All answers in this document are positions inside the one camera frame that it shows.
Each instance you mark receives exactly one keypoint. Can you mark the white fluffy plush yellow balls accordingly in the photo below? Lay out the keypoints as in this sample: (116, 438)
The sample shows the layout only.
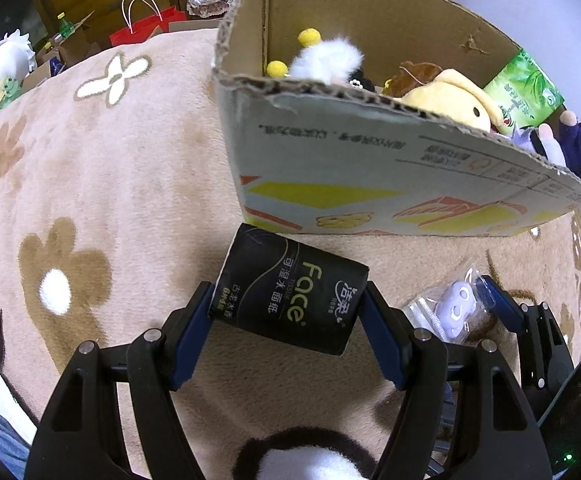
(328, 57)

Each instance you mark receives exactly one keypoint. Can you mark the black tissue pack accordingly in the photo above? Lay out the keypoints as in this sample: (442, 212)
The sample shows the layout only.
(290, 290)

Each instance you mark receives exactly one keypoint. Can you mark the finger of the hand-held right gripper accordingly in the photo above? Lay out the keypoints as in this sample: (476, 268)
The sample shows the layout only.
(500, 307)

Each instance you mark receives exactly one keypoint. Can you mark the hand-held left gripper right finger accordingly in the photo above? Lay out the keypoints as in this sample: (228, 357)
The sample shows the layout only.
(380, 340)

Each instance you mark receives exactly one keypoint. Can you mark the green frog plush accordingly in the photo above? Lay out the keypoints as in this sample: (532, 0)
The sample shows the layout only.
(11, 91)

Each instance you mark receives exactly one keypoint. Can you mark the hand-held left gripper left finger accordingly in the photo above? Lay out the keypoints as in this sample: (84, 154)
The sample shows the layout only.
(193, 340)

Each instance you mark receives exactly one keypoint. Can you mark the printed cardboard box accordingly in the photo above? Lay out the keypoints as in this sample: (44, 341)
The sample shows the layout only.
(320, 160)

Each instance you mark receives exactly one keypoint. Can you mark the clear white plastic packet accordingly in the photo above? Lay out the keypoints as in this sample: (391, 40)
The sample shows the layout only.
(450, 307)

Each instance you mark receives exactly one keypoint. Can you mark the open cardboard box with bottles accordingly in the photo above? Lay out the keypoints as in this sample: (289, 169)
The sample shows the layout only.
(73, 45)

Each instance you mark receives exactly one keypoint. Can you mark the blue denim clothing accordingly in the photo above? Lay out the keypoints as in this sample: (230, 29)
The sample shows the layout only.
(13, 447)

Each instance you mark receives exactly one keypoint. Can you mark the green bottle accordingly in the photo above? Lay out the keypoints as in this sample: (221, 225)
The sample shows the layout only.
(66, 26)

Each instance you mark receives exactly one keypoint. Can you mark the small brown cardboard box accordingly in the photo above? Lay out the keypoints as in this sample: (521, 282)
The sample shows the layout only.
(195, 25)

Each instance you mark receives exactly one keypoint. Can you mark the white haired plush toy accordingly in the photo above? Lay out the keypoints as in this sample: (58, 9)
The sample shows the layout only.
(8, 55)

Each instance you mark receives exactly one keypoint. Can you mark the purple white plush doll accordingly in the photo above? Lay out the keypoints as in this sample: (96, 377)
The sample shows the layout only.
(578, 145)

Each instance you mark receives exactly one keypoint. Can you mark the green tissue pack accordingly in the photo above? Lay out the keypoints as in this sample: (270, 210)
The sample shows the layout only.
(525, 87)

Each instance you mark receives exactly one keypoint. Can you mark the yellow plush toy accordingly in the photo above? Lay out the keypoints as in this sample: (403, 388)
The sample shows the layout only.
(445, 100)

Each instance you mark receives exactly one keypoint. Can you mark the red paper bag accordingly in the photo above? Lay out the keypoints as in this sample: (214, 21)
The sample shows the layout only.
(143, 27)

